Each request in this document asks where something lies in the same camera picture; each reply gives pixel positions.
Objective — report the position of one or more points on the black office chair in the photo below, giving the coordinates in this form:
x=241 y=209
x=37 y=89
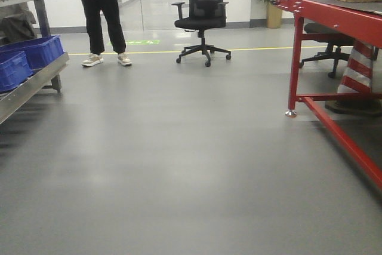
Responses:
x=203 y=15
x=333 y=49

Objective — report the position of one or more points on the red metal table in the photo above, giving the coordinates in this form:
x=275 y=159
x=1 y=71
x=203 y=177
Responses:
x=347 y=31

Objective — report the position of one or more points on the red white traffic cone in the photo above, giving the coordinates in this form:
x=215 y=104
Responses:
x=357 y=78

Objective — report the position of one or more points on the nearer blue bin on rack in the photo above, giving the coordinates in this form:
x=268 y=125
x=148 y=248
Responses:
x=14 y=70

